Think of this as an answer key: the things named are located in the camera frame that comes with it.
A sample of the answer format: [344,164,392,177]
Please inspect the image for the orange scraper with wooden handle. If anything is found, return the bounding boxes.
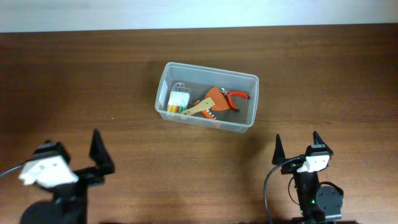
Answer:
[182,86,230,115]

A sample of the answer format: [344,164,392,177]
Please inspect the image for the white wrist camera, left arm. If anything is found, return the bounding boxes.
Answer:
[19,156,79,189]

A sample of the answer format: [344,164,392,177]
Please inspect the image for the white wrist camera, right arm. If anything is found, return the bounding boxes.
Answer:
[297,155,330,173]

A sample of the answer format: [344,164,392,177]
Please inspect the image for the clear case of coloured bits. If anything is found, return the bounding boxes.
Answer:
[167,82,191,114]

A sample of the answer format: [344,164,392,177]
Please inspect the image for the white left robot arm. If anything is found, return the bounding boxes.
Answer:
[19,129,115,223]

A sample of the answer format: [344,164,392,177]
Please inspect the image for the white wrist camera, arm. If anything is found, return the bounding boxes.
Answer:
[297,155,330,173]
[19,156,79,189]

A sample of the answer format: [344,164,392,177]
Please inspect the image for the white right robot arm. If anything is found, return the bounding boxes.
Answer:
[272,131,344,223]

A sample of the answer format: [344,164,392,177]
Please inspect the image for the orange bit holder strip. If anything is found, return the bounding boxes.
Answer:
[201,110,216,120]

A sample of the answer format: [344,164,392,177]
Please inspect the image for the red handled pliers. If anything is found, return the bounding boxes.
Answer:
[219,88,251,113]

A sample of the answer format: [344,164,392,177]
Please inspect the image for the clear plastic storage box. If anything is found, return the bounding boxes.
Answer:
[155,62,259,133]

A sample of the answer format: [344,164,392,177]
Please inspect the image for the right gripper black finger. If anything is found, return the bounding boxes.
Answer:
[272,134,286,165]
[313,131,326,145]

